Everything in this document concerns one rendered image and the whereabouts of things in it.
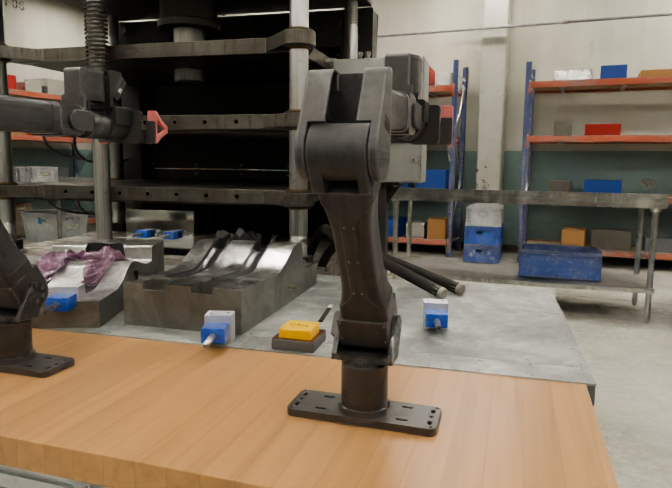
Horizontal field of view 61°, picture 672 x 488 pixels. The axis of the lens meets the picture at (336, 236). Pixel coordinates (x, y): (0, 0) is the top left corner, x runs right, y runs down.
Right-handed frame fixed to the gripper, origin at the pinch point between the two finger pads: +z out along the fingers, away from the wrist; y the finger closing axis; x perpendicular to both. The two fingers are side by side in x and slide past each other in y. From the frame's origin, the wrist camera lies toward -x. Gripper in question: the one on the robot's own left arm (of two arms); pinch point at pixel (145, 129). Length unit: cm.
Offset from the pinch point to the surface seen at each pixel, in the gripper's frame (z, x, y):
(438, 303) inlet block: 6, 35, -64
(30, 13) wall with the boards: 613, -219, 635
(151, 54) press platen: 69, -31, 46
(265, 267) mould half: 10.7, 30.8, -23.8
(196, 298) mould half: -12.1, 33.6, -19.3
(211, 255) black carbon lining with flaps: 13.9, 29.3, -8.0
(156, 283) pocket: -8.1, 32.2, -7.5
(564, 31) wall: 651, -160, -125
